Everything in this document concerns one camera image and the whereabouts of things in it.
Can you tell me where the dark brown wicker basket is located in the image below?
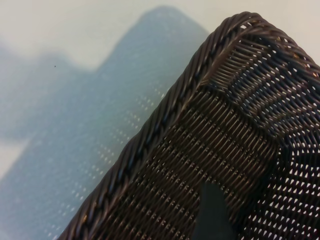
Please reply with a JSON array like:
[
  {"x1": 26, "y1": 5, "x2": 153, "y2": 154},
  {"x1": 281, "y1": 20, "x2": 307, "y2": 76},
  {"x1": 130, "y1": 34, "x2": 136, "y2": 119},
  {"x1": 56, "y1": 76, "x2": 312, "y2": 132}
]
[{"x1": 56, "y1": 11, "x2": 320, "y2": 240}]

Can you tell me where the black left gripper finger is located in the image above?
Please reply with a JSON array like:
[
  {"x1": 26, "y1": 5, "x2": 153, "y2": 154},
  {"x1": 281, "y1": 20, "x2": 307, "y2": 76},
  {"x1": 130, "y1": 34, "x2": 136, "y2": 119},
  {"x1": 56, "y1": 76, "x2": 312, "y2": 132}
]
[{"x1": 195, "y1": 181, "x2": 237, "y2": 240}]

